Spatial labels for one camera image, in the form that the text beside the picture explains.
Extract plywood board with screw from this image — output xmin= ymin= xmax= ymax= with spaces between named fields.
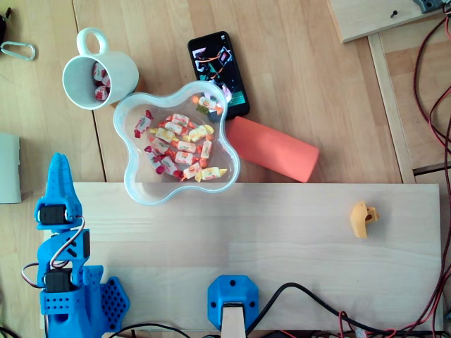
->
xmin=326 ymin=0 xmax=451 ymax=44

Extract wooden slat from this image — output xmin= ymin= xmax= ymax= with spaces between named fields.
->
xmin=368 ymin=32 xmax=417 ymax=184

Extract braided dark red cable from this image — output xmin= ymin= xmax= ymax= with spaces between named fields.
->
xmin=412 ymin=13 xmax=451 ymax=163

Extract black object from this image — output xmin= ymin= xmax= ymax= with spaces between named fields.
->
xmin=0 ymin=6 xmax=11 ymax=39

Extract grey flat device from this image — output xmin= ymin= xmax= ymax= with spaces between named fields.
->
xmin=0 ymin=132 xmax=22 ymax=204

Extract thin black cable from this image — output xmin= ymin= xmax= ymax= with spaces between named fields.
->
xmin=114 ymin=323 xmax=193 ymax=338

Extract clear Haribo candy tub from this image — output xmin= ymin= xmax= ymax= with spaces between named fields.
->
xmin=112 ymin=80 xmax=242 ymax=207

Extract black smartphone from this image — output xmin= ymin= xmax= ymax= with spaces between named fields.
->
xmin=187 ymin=30 xmax=251 ymax=119

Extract yellow white wrapped candy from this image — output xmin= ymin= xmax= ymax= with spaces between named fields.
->
xmin=183 ymin=125 xmax=215 ymax=143
xmin=194 ymin=168 xmax=228 ymax=183
xmin=149 ymin=127 xmax=180 ymax=144

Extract light wooden base board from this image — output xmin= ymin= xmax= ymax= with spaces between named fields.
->
xmin=40 ymin=182 xmax=441 ymax=332

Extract thick black cable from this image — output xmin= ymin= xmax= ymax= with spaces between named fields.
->
xmin=245 ymin=282 xmax=441 ymax=335

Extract blue post base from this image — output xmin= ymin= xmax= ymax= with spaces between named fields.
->
xmin=206 ymin=275 xmax=260 ymax=332

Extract white ceramic mug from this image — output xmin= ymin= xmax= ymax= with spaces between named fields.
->
xmin=62 ymin=27 xmax=140 ymax=111

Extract wooden post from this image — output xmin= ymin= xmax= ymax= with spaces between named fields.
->
xmin=221 ymin=304 xmax=247 ymax=338

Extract yellow 3D-printed part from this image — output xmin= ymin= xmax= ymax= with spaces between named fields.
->
xmin=350 ymin=200 xmax=381 ymax=239

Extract grey metal clamp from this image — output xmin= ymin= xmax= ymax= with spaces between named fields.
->
xmin=412 ymin=0 xmax=445 ymax=14

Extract orange white wrapped candy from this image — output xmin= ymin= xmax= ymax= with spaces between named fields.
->
xmin=171 ymin=139 xmax=202 ymax=154
xmin=157 ymin=120 xmax=190 ymax=137
xmin=179 ymin=161 xmax=209 ymax=182
xmin=166 ymin=113 xmax=197 ymax=128
xmin=192 ymin=94 xmax=225 ymax=115
xmin=198 ymin=137 xmax=214 ymax=165
xmin=147 ymin=137 xmax=177 ymax=156
xmin=165 ymin=150 xmax=202 ymax=165

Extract silver carabiner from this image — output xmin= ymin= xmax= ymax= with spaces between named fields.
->
xmin=0 ymin=41 xmax=37 ymax=61

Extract orange cylindrical case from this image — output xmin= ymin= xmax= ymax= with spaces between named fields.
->
xmin=225 ymin=115 xmax=321 ymax=183

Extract red and black wire pair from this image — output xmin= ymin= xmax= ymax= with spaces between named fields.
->
xmin=338 ymin=94 xmax=451 ymax=335

